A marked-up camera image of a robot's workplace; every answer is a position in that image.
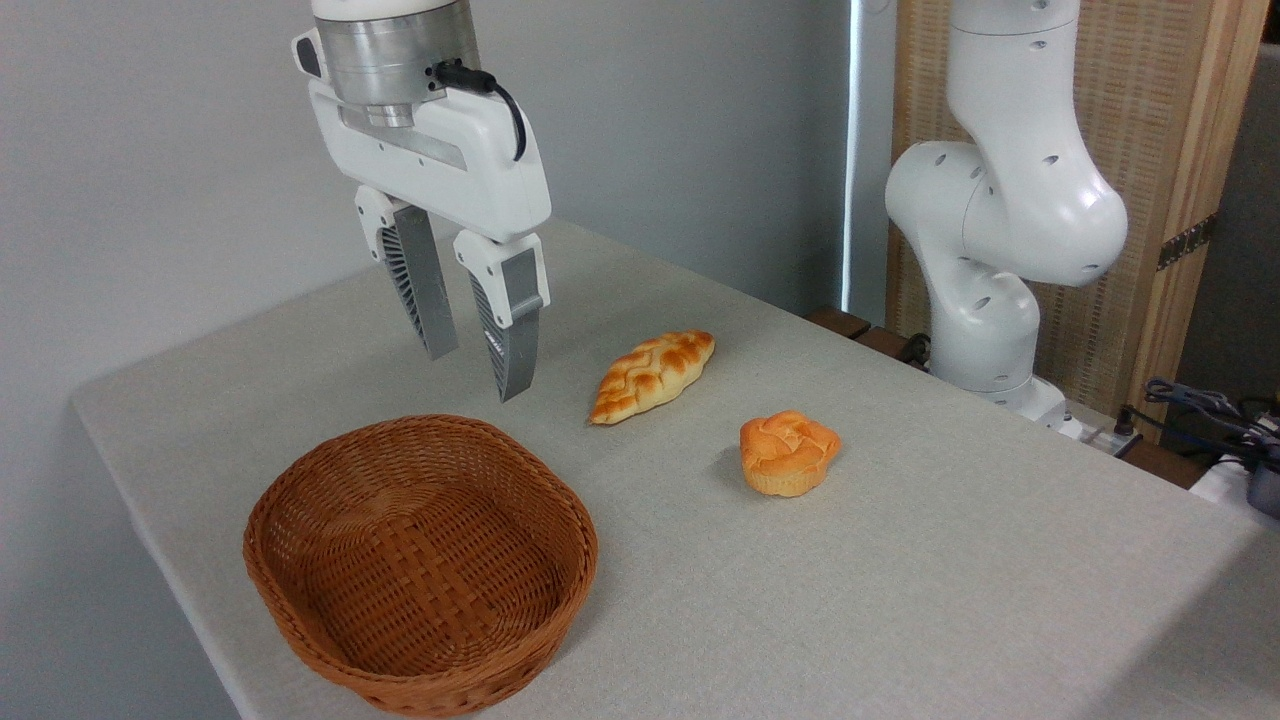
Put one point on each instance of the round orange bread bun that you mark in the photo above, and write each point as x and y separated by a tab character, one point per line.
790	452

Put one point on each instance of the dark grey box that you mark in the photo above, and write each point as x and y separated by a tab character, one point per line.
1265	488

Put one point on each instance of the white cloth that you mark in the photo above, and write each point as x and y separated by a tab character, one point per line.
1222	480

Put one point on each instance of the braided oblong bread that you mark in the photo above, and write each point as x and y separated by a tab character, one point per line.
655	375

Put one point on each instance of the brown wicker basket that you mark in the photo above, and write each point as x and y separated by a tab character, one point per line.
420	560

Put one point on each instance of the metal screen hinge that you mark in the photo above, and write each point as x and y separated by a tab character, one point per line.
1187	241

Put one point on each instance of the grey tablecloth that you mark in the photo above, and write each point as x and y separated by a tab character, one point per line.
900	580

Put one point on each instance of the brown wooden robot platform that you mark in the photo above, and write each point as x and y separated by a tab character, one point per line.
842	321

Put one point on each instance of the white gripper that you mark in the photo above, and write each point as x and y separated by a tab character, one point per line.
470	170

